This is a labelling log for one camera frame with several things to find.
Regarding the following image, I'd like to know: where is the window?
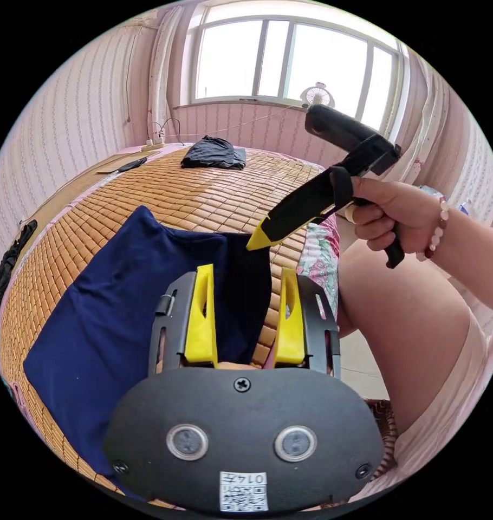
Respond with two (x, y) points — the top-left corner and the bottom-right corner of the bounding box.
(191, 3), (411, 132)

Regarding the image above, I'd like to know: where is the long black cloth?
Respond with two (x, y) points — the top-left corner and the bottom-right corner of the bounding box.
(0, 219), (39, 350)

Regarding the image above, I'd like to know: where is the person's right forearm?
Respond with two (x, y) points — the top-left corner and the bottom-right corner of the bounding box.
(426, 198), (493, 314)

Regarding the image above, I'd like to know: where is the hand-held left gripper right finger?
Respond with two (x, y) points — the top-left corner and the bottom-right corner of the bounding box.
(275, 268), (306, 365)

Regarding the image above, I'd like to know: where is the person's body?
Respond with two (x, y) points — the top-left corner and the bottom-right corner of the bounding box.
(337, 238), (493, 501)

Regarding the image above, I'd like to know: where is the person's right hand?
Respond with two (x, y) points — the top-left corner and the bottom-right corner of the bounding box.
(351, 178), (445, 256)

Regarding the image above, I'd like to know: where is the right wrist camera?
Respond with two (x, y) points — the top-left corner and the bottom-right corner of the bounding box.
(304, 104), (403, 177)

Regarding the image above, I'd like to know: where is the dark blue short sleeve shirt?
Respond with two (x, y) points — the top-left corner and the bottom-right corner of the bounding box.
(22, 204), (273, 501)

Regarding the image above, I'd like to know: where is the pile of clothes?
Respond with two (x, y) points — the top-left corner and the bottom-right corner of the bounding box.
(180, 135), (247, 171)

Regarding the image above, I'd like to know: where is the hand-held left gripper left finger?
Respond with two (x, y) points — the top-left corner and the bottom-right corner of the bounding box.
(184, 263), (219, 363)

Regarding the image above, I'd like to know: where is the pink curtain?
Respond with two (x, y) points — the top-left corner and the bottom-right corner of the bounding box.
(146, 5), (187, 141)

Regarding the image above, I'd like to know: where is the bed with woven mat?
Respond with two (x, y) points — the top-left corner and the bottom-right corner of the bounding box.
(0, 142), (341, 511)

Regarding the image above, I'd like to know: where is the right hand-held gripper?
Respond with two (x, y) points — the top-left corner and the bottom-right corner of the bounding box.
(245, 165), (406, 270)

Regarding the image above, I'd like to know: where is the small white fan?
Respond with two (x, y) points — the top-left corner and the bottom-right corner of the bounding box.
(299, 82), (336, 109)

